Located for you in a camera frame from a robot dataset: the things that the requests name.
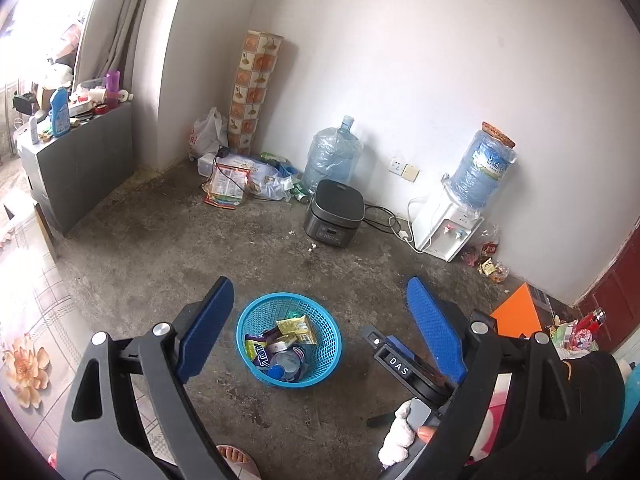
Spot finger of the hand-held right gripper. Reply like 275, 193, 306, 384
360, 325, 403, 351

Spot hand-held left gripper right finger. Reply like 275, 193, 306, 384
402, 275, 587, 480

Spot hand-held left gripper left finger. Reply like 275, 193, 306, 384
56, 276, 239, 480

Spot blue plastic basket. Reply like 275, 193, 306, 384
236, 292, 344, 389

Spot purple yellow snack packet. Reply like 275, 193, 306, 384
244, 334, 275, 367

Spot yellow green snack packet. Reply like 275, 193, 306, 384
276, 312, 320, 346

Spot clear plastic bottle blue cap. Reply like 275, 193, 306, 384
267, 345, 310, 381

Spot person's right hand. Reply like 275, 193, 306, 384
378, 399, 444, 466

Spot orange box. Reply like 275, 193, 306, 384
489, 282, 544, 341

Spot small snack wrappers pile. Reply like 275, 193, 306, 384
460, 227, 511, 286

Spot pink cloth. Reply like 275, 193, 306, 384
470, 375, 511, 461

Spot black rice cooker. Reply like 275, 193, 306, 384
304, 179, 367, 251

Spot red-bordered snack packet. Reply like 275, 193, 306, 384
202, 166, 251, 210

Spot colourful packets pile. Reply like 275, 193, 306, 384
550, 310, 609, 356

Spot white plastic box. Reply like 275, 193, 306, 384
196, 152, 221, 177

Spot clear plastic bag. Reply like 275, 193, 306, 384
247, 157, 301, 202

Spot foot in pink slipper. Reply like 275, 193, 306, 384
217, 444, 264, 480

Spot black cap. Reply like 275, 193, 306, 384
557, 350, 626, 456

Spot empty blue water jug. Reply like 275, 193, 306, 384
301, 115, 365, 194

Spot white plastic bag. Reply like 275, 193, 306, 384
188, 107, 229, 159

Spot red wooden door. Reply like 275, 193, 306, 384
575, 175, 640, 331

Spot grey cabinet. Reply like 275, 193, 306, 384
17, 97, 136, 239

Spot tall patterned roll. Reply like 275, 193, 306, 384
227, 31, 284, 157

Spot blue detergent bottle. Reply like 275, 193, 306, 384
48, 86, 71, 139

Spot cardboard box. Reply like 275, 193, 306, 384
32, 85, 59, 111

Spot grey curtain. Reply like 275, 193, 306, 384
75, 0, 194, 87

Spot white power cable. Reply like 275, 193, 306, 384
397, 195, 431, 254

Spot black power cable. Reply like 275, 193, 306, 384
362, 203, 401, 235

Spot wall socket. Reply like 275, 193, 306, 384
389, 157, 421, 184

